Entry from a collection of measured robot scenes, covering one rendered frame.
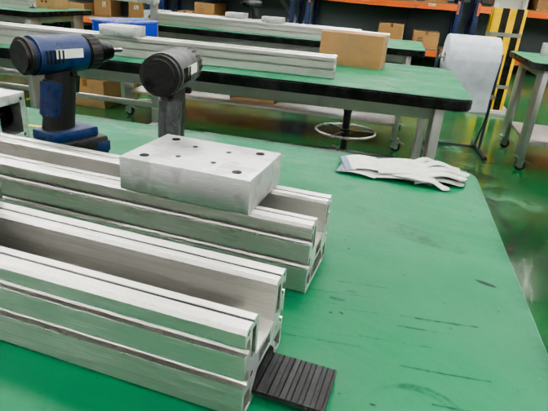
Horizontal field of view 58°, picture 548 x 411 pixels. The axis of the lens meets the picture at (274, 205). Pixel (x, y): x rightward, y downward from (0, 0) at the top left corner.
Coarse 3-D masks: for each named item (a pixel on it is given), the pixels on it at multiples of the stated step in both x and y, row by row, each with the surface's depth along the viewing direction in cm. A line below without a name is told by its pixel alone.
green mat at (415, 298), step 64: (128, 128) 111; (320, 192) 83; (384, 192) 86; (448, 192) 88; (384, 256) 64; (448, 256) 66; (320, 320) 51; (384, 320) 52; (448, 320) 52; (512, 320) 53; (0, 384) 40; (64, 384) 40; (128, 384) 41; (384, 384) 43; (448, 384) 44; (512, 384) 44
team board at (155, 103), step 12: (120, 0) 326; (132, 0) 324; (144, 0) 329; (156, 0) 327; (156, 12) 334; (0, 84) 385; (12, 84) 383; (84, 96) 372; (96, 96) 369; (108, 96) 367; (156, 96) 357; (156, 108) 360; (156, 120) 363
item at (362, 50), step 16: (48, 0) 456; (64, 0) 469; (336, 32) 234; (352, 32) 244; (320, 48) 239; (336, 48) 236; (352, 48) 234; (368, 48) 232; (384, 48) 235; (336, 64) 239; (352, 64) 236; (368, 64) 234; (80, 80) 439; (96, 80) 439; (240, 96) 416
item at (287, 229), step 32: (0, 160) 63; (32, 160) 64; (64, 160) 68; (96, 160) 66; (32, 192) 62; (64, 192) 61; (96, 192) 59; (128, 192) 58; (288, 192) 60; (128, 224) 61; (160, 224) 58; (192, 224) 56; (224, 224) 56; (256, 224) 54; (288, 224) 52; (320, 224) 59; (256, 256) 56; (288, 256) 54; (320, 256) 61; (288, 288) 55
